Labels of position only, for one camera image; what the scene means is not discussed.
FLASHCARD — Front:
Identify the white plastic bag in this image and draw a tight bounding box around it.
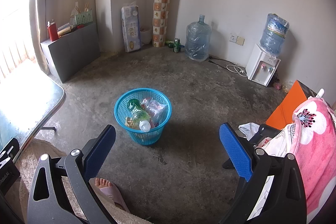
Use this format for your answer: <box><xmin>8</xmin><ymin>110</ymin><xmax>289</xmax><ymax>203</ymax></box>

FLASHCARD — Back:
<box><xmin>70</xmin><ymin>2</ymin><xmax>79</xmax><ymax>26</ymax></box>

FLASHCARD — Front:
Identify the green plastic bottle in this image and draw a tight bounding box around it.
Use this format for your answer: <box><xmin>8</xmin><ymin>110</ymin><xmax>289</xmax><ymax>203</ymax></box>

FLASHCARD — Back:
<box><xmin>127</xmin><ymin>98</ymin><xmax>152</xmax><ymax>132</ymax></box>

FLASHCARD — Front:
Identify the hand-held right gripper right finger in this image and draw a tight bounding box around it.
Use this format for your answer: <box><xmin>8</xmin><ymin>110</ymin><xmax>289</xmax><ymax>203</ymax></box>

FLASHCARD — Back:
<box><xmin>219</xmin><ymin>123</ymin><xmax>307</xmax><ymax>224</ymax></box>

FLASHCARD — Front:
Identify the person's bare foot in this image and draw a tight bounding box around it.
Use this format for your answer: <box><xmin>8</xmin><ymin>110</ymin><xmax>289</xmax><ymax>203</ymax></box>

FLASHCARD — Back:
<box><xmin>94</xmin><ymin>178</ymin><xmax>116</xmax><ymax>196</ymax></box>

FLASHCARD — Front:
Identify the blue full water jug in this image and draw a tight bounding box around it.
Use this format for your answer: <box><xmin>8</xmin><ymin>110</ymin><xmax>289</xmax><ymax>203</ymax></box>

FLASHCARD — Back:
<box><xmin>260</xmin><ymin>13</ymin><xmax>290</xmax><ymax>59</ymax></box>

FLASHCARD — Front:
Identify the pink slipper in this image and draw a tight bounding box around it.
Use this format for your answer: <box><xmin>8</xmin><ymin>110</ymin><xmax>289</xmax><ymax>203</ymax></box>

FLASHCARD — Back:
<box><xmin>101</xmin><ymin>183</ymin><xmax>132</xmax><ymax>214</ymax></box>

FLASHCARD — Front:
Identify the beach print table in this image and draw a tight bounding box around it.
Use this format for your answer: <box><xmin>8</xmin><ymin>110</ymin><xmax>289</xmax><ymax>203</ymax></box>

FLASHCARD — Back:
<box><xmin>0</xmin><ymin>67</ymin><xmax>66</xmax><ymax>164</ymax></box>

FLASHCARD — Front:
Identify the clear wrapper red lettering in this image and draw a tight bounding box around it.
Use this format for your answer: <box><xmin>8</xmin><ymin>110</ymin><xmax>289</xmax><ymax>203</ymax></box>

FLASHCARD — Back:
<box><xmin>146</xmin><ymin>101</ymin><xmax>169</xmax><ymax>127</ymax></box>

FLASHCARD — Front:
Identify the metal window railing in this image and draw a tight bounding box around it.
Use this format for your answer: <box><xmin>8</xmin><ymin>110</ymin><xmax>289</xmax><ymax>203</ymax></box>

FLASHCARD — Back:
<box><xmin>0</xmin><ymin>11</ymin><xmax>36</xmax><ymax>80</ymax></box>

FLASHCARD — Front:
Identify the white water dispenser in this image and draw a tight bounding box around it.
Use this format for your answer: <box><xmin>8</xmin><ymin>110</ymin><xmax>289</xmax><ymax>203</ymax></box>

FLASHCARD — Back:
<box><xmin>246</xmin><ymin>43</ymin><xmax>281</xmax><ymax>87</ymax></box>

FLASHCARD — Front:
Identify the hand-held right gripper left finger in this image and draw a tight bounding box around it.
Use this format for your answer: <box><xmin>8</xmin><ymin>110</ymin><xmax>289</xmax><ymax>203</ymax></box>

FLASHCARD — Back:
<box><xmin>27</xmin><ymin>124</ymin><xmax>116</xmax><ymax>224</ymax></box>

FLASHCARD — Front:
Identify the small white bin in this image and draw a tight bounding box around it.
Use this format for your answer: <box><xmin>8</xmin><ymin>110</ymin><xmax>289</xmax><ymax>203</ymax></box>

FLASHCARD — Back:
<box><xmin>140</xmin><ymin>27</ymin><xmax>153</xmax><ymax>45</ymax></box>

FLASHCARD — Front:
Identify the wooden chopsticks bundle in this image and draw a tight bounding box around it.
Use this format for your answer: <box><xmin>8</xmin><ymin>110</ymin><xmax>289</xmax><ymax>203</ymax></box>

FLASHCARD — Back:
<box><xmin>74</xmin><ymin>2</ymin><xmax>90</xmax><ymax>15</ymax></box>

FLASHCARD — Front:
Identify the black cable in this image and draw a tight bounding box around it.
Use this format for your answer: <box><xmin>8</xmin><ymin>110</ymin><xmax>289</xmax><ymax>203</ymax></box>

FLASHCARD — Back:
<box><xmin>209</xmin><ymin>56</ymin><xmax>231</xmax><ymax>67</ymax></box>

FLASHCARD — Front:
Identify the white cloth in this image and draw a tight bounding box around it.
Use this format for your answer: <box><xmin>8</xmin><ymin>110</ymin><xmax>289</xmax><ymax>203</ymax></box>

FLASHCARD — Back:
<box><xmin>238</xmin><ymin>123</ymin><xmax>261</xmax><ymax>138</ymax></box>

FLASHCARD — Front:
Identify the grey cabinet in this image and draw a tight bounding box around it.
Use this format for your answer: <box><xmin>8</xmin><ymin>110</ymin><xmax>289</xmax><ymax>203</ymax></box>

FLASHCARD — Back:
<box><xmin>40</xmin><ymin>22</ymin><xmax>101</xmax><ymax>83</ymax></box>

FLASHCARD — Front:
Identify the red thermos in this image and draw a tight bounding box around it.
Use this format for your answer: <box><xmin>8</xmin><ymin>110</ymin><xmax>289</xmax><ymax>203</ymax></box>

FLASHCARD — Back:
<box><xmin>47</xmin><ymin>20</ymin><xmax>59</xmax><ymax>42</ymax></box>

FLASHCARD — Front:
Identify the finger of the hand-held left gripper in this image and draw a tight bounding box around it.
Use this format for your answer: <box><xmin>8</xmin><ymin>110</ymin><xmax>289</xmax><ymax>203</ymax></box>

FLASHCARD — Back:
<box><xmin>0</xmin><ymin>138</ymin><xmax>20</xmax><ymax>168</ymax></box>

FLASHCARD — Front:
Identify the blue mesh basket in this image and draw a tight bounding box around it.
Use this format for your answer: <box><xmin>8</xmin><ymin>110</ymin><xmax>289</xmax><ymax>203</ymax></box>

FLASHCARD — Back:
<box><xmin>114</xmin><ymin>88</ymin><xmax>172</xmax><ymax>146</ymax></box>

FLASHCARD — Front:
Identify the pink flower blanket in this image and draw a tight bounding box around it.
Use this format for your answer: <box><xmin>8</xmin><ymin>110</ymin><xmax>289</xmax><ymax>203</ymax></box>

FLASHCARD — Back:
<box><xmin>287</xmin><ymin>97</ymin><xmax>336</xmax><ymax>219</ymax></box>

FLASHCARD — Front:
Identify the green slotted basket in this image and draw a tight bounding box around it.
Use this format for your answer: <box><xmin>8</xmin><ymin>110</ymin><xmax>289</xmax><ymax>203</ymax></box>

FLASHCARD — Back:
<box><xmin>75</xmin><ymin>10</ymin><xmax>93</xmax><ymax>26</ymax></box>

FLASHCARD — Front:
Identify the empty clear water jug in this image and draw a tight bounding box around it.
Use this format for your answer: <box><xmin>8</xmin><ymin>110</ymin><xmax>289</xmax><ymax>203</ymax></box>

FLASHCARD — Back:
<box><xmin>185</xmin><ymin>14</ymin><xmax>213</xmax><ymax>62</ymax></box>

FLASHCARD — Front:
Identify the tan flat box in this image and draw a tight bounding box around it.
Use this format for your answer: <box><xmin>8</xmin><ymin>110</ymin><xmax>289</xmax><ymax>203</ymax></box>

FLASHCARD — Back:
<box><xmin>58</xmin><ymin>26</ymin><xmax>74</xmax><ymax>37</ymax></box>

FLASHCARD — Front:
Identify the toilet paper pack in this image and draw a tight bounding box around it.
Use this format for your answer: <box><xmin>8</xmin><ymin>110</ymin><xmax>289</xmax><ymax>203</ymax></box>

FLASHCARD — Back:
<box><xmin>121</xmin><ymin>5</ymin><xmax>142</xmax><ymax>53</ymax></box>

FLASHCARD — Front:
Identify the white cable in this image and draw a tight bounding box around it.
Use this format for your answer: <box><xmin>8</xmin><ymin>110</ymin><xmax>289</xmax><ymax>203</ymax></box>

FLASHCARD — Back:
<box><xmin>226</xmin><ymin>64</ymin><xmax>248</xmax><ymax>76</ymax></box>

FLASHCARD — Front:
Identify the orange cardboard box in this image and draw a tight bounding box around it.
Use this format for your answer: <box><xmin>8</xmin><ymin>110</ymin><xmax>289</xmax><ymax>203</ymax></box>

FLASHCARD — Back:
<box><xmin>266</xmin><ymin>80</ymin><xmax>318</xmax><ymax>130</ymax></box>

